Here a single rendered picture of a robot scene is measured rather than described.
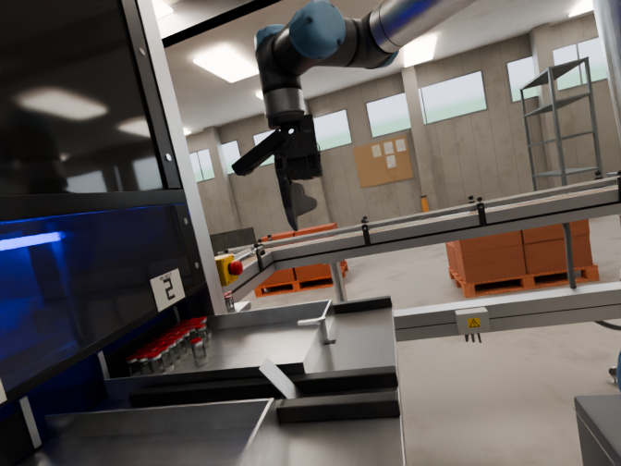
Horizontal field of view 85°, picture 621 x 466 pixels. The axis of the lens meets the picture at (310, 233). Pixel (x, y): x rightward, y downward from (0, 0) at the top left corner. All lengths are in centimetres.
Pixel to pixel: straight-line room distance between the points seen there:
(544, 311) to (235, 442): 142
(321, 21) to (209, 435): 57
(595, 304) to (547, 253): 172
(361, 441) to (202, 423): 20
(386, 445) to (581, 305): 141
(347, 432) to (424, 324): 121
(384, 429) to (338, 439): 5
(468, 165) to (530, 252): 606
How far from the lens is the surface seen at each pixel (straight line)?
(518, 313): 166
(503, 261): 332
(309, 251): 151
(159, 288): 69
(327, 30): 58
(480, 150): 933
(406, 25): 61
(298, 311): 76
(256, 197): 1011
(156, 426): 54
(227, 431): 48
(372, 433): 42
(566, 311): 172
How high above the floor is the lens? 113
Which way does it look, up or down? 6 degrees down
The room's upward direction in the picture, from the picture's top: 12 degrees counter-clockwise
